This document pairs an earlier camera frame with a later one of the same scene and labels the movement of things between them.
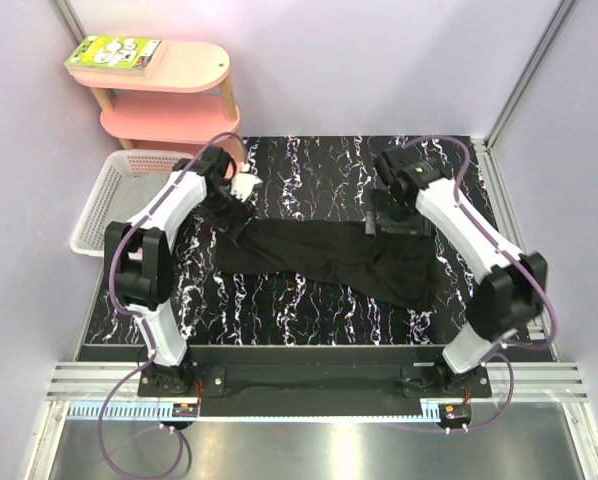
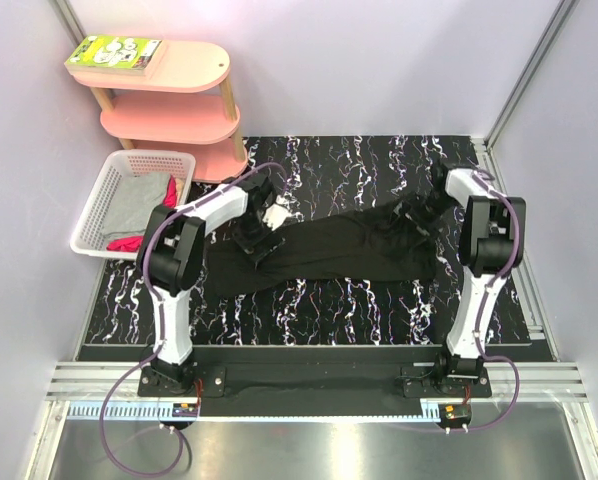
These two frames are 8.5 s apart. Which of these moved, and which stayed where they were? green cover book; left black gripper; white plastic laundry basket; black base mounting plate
Moved: left black gripper
Stayed: white plastic laundry basket; black base mounting plate; green cover book
